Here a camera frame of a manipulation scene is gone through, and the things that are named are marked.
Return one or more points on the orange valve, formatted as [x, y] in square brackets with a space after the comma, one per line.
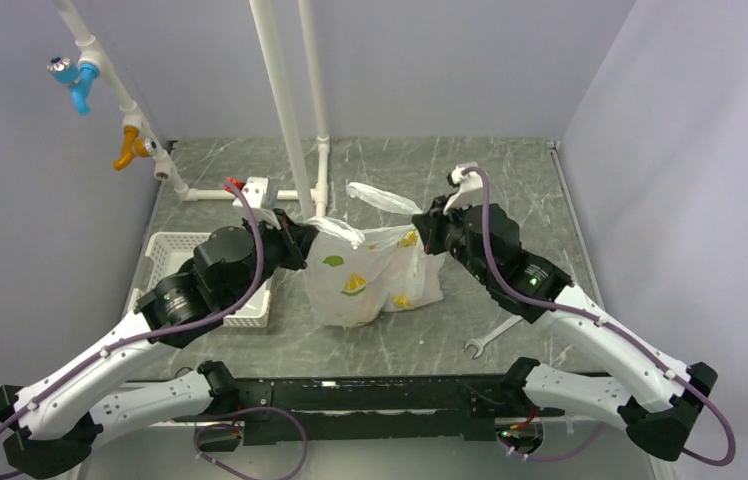
[133, 146]

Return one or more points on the white plastic bag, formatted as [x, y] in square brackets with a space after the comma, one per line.
[353, 274]

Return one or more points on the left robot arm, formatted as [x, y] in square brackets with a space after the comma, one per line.
[52, 426]

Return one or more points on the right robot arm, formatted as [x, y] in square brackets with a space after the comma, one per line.
[654, 399]

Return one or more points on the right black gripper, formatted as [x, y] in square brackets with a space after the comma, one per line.
[431, 223]

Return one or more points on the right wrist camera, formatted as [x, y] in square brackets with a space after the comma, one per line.
[468, 187]

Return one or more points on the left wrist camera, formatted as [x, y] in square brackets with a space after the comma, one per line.
[261, 194]

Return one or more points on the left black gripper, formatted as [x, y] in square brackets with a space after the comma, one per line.
[295, 238]

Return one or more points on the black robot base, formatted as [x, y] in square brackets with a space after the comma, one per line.
[470, 407]

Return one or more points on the white plastic basket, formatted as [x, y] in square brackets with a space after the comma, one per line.
[166, 252]

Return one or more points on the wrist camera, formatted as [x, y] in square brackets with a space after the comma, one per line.
[468, 187]
[261, 194]

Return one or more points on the white PVC pipe frame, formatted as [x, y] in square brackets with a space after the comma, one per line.
[312, 198]

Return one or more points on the blue valve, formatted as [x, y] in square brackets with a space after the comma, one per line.
[77, 78]

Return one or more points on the silver wrench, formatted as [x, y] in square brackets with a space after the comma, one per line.
[478, 345]

